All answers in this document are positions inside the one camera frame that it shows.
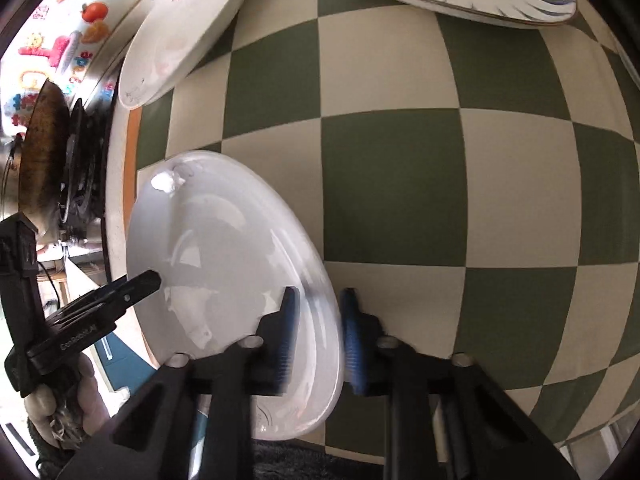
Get plain white plate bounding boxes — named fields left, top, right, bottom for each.
left=127, top=151, right=344, bottom=440

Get pink floral plate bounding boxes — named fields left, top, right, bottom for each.
left=118, top=0, right=244, bottom=110

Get gloved left hand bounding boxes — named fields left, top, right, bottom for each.
left=24, top=353, right=110, bottom=450

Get blue cabinet front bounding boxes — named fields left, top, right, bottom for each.
left=93, top=334, right=155, bottom=393

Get steel pot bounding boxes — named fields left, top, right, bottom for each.
left=0, top=134, right=23, bottom=220

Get green checkered mat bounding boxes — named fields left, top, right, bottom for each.
left=137, top=0, right=639, bottom=443

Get black gas stove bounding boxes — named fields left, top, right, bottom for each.
left=58, top=70, right=118, bottom=252

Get colourful wall stickers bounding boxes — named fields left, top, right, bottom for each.
left=1, top=0, right=111, bottom=136

